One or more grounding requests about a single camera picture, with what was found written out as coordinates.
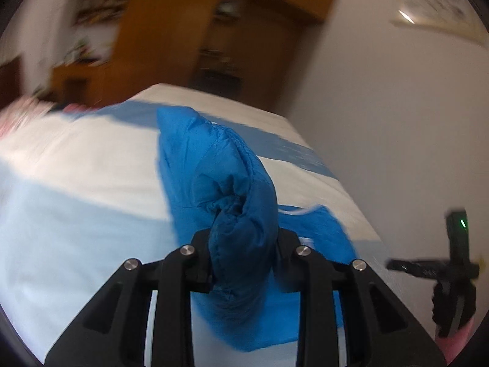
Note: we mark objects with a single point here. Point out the framed wall picture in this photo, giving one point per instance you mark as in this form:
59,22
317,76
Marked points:
439,4

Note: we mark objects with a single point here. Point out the wooden wardrobe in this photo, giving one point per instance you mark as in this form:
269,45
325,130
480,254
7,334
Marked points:
168,26

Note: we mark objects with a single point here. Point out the wooden shelf with books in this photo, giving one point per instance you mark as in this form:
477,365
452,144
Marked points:
95,23

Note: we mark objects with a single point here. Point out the wooden desk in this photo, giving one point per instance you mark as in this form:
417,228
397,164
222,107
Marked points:
76,84

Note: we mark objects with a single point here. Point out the blue and white striped bed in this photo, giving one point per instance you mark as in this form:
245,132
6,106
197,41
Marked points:
76,198

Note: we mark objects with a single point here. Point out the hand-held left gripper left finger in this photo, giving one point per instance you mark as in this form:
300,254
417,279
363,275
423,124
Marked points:
198,260

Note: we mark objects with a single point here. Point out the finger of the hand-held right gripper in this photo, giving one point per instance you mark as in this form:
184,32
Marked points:
416,267

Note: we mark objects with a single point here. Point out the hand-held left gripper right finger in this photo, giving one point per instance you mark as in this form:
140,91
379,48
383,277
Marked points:
290,260

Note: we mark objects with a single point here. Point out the person's right hand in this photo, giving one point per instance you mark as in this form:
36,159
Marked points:
441,306

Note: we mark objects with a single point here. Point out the pink floral quilt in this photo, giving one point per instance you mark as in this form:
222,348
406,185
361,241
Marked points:
23,112

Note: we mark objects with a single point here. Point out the dark wooden headboard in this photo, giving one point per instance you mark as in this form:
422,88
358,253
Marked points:
9,80

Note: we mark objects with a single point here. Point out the blue quilted jacket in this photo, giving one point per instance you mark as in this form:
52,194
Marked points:
229,183

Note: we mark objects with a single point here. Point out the person's right forearm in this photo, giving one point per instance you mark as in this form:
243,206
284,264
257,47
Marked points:
456,346

